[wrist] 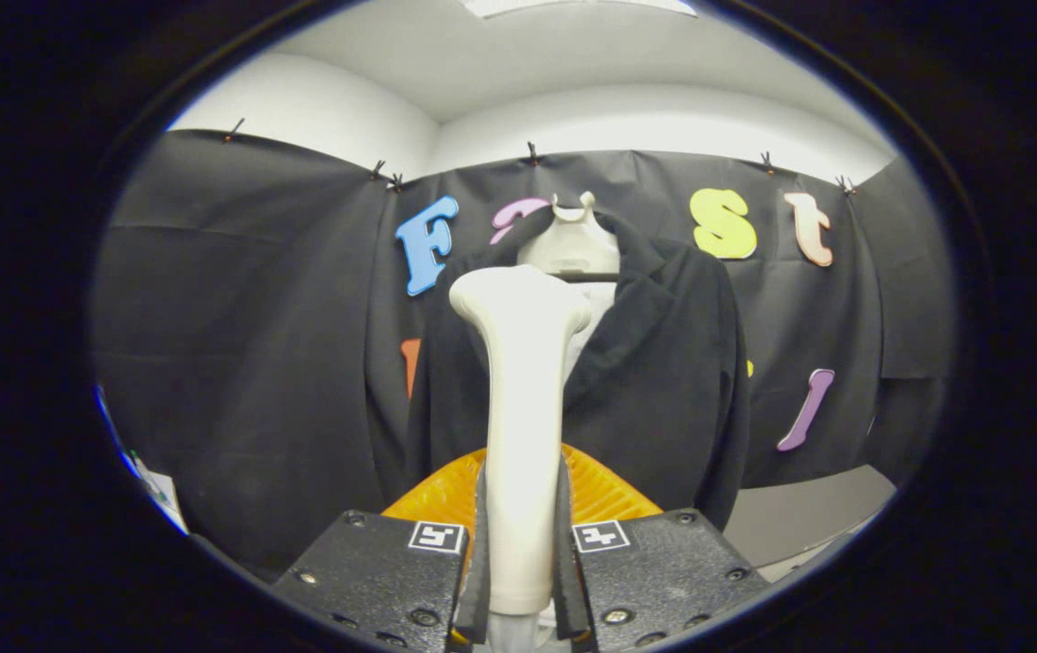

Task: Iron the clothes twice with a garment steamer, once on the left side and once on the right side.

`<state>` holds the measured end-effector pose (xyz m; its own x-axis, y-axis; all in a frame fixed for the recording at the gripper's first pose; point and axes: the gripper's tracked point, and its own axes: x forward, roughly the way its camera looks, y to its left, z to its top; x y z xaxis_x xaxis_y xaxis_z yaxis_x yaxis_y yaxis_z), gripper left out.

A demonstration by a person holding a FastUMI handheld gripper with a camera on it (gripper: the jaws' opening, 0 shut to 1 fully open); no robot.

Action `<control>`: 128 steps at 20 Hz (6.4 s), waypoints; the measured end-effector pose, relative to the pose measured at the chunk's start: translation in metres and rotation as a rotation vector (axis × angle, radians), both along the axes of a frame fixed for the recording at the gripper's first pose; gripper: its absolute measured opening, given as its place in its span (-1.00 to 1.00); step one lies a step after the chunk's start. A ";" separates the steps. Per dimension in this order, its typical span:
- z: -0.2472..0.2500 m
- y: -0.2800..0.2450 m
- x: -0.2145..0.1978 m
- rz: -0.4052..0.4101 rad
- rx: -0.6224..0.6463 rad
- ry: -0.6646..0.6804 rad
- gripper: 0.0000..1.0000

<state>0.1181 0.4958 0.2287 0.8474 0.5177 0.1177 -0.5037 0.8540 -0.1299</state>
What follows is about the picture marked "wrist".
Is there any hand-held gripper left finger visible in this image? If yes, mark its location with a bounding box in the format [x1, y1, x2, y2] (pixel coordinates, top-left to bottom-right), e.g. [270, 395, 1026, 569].
[271, 449, 492, 653]

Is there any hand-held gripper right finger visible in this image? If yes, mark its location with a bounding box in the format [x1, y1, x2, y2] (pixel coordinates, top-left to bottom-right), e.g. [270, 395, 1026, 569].
[557, 444, 768, 649]

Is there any black suit jacket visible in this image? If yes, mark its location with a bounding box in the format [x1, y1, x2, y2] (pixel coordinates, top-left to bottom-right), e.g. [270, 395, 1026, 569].
[405, 209, 752, 531]

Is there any grey cabinet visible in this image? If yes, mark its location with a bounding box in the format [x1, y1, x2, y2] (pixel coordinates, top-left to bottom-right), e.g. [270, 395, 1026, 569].
[722, 464, 898, 581]

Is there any white labelled clutter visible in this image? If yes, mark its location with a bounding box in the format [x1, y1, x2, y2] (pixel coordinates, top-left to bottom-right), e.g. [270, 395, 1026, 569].
[96, 385, 191, 536]

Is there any black backdrop cloth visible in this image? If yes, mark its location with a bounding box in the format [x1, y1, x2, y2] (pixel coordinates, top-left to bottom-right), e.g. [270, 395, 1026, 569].
[90, 130, 954, 581]

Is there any ceiling light panel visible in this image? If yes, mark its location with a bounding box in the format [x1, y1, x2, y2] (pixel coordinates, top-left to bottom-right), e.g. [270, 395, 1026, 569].
[459, 0, 700, 19]

